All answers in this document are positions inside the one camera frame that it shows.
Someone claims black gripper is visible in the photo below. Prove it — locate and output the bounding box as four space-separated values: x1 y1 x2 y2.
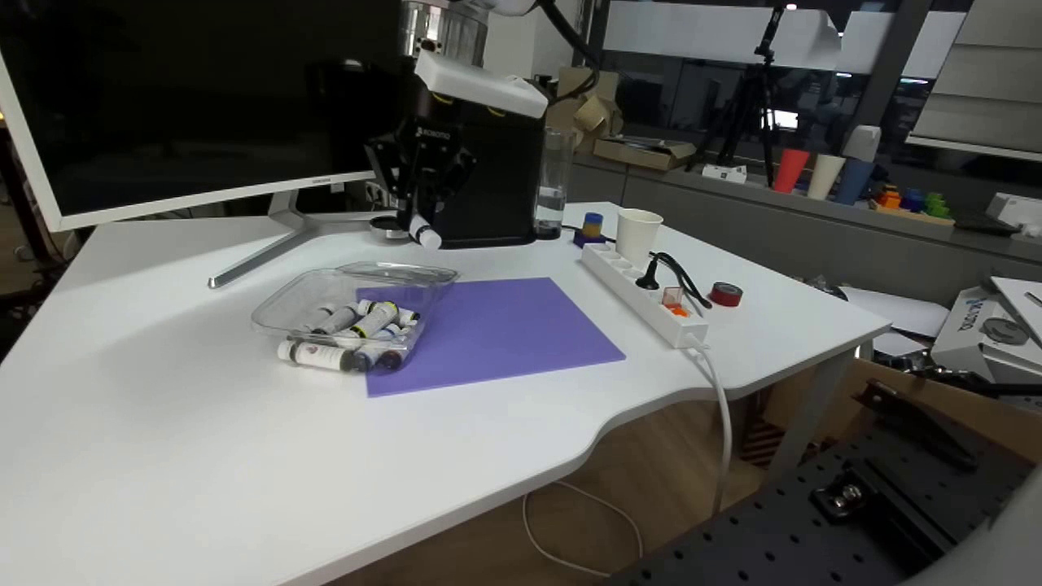
366 112 481 240

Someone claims white vial with dark cap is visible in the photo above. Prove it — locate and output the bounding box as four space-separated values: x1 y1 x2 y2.
372 341 422 374
350 301 405 341
406 213 445 254
274 336 369 378

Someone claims black box appliance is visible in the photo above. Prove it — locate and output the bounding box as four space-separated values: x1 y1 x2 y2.
435 102 547 251

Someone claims small white box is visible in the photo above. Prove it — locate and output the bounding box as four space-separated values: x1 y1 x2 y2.
982 189 1042 239

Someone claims silver monitor stand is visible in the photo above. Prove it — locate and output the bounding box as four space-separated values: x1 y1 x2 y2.
205 191 415 292

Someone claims purple rectangular mat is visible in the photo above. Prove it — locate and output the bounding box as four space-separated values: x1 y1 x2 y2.
354 274 630 401

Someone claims clear plastic bag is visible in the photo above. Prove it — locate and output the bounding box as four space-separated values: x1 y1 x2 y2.
250 261 461 374

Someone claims cardboard boxes pile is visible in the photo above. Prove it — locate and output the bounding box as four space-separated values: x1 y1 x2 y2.
547 62 630 151

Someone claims white paper cup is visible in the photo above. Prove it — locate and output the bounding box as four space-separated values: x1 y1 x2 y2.
613 207 668 264

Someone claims white framed monitor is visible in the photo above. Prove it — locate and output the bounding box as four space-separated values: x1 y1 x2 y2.
0 0 418 239

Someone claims white power strip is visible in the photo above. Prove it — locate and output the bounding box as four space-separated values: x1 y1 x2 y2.
573 249 711 352

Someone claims red round tape roll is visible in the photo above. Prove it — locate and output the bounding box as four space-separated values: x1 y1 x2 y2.
707 276 750 310

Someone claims red plastic cup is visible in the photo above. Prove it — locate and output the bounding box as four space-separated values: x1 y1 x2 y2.
770 147 815 199

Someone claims white plastic cup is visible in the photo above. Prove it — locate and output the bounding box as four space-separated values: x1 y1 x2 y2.
805 151 850 207

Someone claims blue plastic cup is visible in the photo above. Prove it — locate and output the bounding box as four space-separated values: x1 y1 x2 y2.
830 158 878 208

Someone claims white table leg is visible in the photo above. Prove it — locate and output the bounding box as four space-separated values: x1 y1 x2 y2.
762 341 863 483

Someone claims black perforated board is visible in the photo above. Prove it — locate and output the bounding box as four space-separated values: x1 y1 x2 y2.
613 428 1034 586

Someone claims stack of printed papers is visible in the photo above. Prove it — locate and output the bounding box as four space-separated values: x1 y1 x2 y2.
928 274 1042 386

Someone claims black plug with cable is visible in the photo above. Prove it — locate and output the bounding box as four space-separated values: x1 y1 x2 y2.
631 251 716 316

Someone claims black camera tripod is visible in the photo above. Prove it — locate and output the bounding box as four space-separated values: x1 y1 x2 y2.
711 0 810 189

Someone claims white power strip cable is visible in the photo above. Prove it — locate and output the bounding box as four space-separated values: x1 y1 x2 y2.
517 336 740 582

